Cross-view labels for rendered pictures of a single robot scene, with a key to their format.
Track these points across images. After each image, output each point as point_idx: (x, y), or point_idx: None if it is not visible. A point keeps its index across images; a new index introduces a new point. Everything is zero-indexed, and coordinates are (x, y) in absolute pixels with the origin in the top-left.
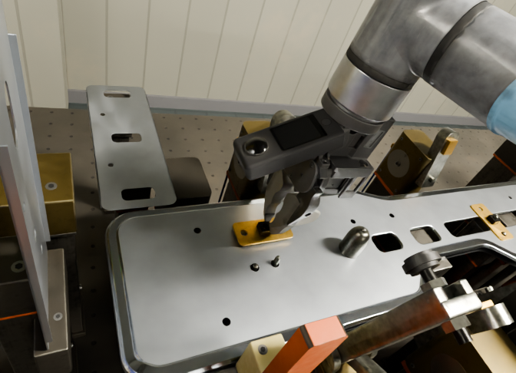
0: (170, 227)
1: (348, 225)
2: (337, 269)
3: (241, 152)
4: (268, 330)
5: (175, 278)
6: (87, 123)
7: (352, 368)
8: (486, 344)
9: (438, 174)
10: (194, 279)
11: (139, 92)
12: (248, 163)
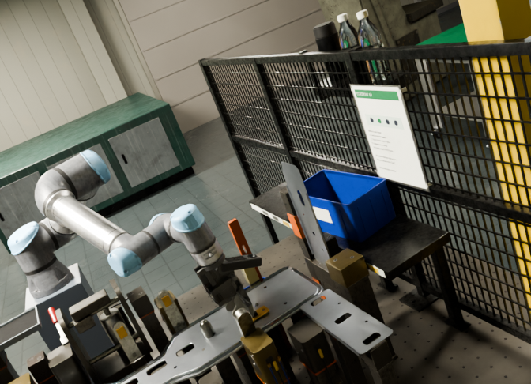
0: (297, 298)
1: (206, 346)
2: (217, 323)
3: (257, 255)
4: (249, 292)
5: (288, 287)
6: None
7: None
8: None
9: None
10: (280, 290)
11: (359, 348)
12: (254, 254)
